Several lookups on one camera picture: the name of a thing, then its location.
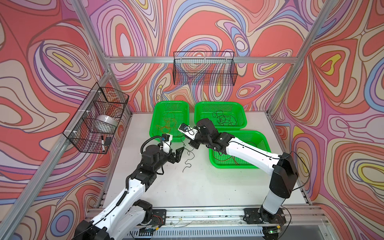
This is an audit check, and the green basket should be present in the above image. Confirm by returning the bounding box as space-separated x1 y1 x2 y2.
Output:
149 101 190 143
209 130 271 169
194 102 248 130

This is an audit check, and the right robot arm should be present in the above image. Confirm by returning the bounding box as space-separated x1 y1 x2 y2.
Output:
179 118 299 224

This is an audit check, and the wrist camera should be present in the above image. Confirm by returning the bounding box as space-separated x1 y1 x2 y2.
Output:
178 123 199 140
162 134 173 154

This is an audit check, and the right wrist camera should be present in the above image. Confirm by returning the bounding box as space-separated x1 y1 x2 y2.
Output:
178 123 199 140

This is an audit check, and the orange cable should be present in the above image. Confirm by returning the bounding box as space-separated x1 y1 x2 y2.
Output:
158 109 185 136

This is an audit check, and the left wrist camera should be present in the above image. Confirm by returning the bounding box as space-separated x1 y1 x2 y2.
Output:
162 134 173 154

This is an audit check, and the black marker pen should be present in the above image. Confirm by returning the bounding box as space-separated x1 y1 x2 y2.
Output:
101 136 106 153

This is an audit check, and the rear right green basket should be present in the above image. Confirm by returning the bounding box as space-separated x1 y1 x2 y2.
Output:
194 102 248 130

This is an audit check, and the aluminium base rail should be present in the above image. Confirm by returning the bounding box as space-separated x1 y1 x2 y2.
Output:
80 205 325 238

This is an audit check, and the white tape roll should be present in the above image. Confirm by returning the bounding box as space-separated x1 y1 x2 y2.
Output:
95 115 118 132

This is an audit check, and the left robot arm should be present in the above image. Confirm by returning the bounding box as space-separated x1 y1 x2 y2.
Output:
73 134 184 240

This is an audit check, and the rear black wire basket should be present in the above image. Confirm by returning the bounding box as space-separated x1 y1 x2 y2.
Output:
173 51 238 86

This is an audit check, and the black wire basket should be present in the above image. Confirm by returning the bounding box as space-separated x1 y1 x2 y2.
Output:
63 83 129 155
173 51 238 86

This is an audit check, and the red cable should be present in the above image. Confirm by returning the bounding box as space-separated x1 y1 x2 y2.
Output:
212 140 259 166

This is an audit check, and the front green basket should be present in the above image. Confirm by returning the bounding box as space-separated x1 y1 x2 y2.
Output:
209 130 271 169

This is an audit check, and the left green basket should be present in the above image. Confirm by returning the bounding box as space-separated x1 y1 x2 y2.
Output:
149 101 190 143

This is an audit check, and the left black wire basket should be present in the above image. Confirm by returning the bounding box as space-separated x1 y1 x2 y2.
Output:
63 83 129 155

